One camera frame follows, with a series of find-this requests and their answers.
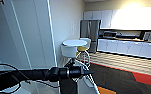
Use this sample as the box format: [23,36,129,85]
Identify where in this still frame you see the yellow stool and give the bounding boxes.
[76,45,91,66]

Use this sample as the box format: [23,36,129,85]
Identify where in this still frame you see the white round side table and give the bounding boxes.
[60,37,92,58]

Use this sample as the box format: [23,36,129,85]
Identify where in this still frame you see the stainless steel fridge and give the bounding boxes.
[79,19,102,54]

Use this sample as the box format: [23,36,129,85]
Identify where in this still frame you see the black microwave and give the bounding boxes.
[103,30,118,39]

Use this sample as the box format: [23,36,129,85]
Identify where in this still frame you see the black framed picture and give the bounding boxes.
[142,31,151,42]

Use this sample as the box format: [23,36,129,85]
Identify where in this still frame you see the black door hinge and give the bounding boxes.
[0,0,6,6]

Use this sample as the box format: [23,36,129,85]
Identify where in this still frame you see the white kitchen wall cabinets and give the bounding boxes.
[83,9,151,31]

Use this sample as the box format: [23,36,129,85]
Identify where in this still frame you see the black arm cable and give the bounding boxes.
[0,63,34,84]

